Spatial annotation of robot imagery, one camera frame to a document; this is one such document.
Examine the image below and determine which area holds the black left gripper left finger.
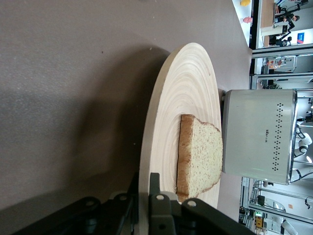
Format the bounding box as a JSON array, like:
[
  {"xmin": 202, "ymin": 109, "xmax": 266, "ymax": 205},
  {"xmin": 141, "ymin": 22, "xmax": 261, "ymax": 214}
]
[{"xmin": 0, "ymin": 172, "xmax": 140, "ymax": 235}]

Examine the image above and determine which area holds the round wooden plate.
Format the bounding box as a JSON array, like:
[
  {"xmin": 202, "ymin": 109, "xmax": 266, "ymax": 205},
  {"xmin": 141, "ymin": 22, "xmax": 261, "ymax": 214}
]
[{"xmin": 140, "ymin": 43, "xmax": 224, "ymax": 235}]

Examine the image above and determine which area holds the white humanoid robot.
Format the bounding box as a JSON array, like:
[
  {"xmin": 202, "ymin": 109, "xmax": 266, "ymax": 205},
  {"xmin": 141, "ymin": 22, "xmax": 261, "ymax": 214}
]
[{"xmin": 292, "ymin": 117, "xmax": 313, "ymax": 183}]

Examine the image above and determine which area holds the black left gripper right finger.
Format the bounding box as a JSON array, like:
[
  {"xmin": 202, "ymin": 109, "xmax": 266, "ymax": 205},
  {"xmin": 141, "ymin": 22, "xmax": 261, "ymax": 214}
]
[{"xmin": 149, "ymin": 172, "xmax": 257, "ymax": 235}]

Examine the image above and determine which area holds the white toaster with chrome top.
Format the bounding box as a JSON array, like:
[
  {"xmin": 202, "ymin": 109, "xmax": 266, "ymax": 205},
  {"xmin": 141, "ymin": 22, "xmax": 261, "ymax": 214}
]
[{"xmin": 221, "ymin": 89, "xmax": 298, "ymax": 186}]

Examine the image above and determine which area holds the slice of white bread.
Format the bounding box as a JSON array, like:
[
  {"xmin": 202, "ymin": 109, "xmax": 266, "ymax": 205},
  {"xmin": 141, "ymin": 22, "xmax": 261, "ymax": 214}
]
[{"xmin": 176, "ymin": 114, "xmax": 224, "ymax": 200}]

